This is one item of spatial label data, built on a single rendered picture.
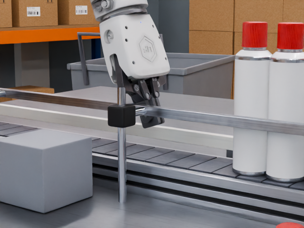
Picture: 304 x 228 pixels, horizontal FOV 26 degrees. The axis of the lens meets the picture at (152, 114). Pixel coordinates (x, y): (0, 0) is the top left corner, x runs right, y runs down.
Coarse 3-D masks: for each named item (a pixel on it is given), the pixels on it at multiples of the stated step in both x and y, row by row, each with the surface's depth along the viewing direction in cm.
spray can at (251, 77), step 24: (264, 24) 86; (264, 48) 87; (240, 72) 87; (264, 72) 86; (240, 96) 87; (264, 96) 87; (240, 144) 88; (264, 144) 88; (240, 168) 89; (264, 168) 89
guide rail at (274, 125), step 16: (16, 96) 111; (32, 96) 109; (48, 96) 107; (64, 96) 105; (160, 112) 94; (176, 112) 92; (192, 112) 91; (208, 112) 90; (256, 128) 85; (272, 128) 84; (288, 128) 82
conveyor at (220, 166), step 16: (0, 128) 121; (16, 128) 121; (32, 128) 121; (96, 144) 108; (112, 144) 108; (128, 144) 108; (144, 160) 98; (160, 160) 97; (176, 160) 98; (192, 160) 97; (208, 160) 97; (224, 160) 97; (240, 176) 88; (256, 176) 88
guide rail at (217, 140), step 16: (0, 112) 126; (16, 112) 123; (32, 112) 121; (48, 112) 118; (96, 128) 112; (112, 128) 110; (128, 128) 108; (144, 128) 106; (160, 128) 104; (176, 128) 103; (208, 144) 99; (224, 144) 97
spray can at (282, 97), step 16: (288, 32) 83; (288, 48) 83; (272, 64) 84; (288, 64) 83; (272, 80) 84; (288, 80) 83; (272, 96) 85; (288, 96) 83; (272, 112) 85; (288, 112) 84; (272, 144) 86; (288, 144) 84; (272, 160) 86; (288, 160) 85; (272, 176) 86; (288, 176) 85
